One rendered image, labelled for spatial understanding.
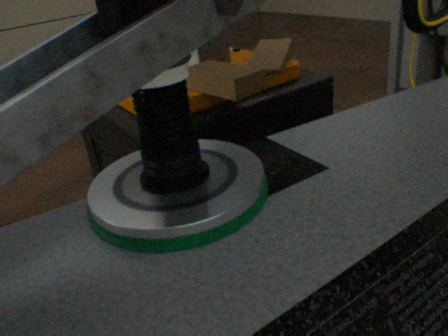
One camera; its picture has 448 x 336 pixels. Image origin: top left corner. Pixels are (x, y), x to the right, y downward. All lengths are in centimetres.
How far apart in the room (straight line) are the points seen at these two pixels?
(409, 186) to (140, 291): 32
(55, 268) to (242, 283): 19
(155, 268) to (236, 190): 12
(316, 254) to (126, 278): 18
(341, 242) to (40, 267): 30
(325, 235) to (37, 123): 28
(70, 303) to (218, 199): 18
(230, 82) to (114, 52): 59
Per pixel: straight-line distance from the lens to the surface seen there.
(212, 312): 36
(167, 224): 42
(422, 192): 51
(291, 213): 46
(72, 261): 46
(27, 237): 53
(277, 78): 116
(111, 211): 47
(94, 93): 36
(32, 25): 650
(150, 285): 40
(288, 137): 64
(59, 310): 41
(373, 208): 48
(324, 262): 40
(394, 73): 311
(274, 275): 39
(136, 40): 38
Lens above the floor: 109
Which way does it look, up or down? 28 degrees down
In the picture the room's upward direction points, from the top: 7 degrees counter-clockwise
